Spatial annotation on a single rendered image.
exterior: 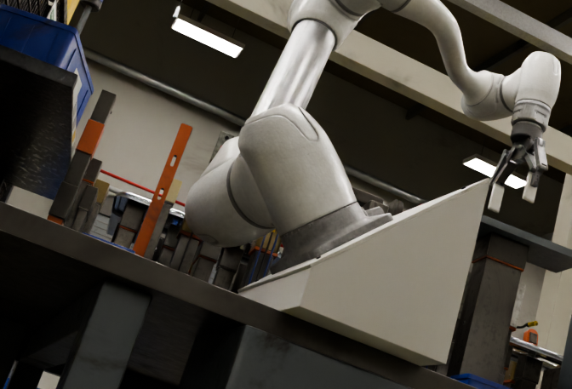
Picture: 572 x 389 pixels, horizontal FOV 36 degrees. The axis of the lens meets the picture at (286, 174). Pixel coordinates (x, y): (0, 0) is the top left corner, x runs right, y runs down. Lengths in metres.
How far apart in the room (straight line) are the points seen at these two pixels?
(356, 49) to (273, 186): 4.57
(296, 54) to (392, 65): 4.22
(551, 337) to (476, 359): 7.75
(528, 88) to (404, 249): 0.96
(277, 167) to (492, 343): 0.77
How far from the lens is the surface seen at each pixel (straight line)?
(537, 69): 2.28
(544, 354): 2.43
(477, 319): 2.04
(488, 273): 2.07
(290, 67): 1.89
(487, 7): 5.17
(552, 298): 9.89
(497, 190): 2.23
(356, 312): 1.33
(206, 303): 1.33
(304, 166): 1.49
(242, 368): 1.33
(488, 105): 2.33
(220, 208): 1.62
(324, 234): 1.48
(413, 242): 1.39
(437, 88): 6.24
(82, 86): 1.98
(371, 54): 6.07
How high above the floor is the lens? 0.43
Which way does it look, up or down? 20 degrees up
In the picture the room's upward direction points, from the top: 18 degrees clockwise
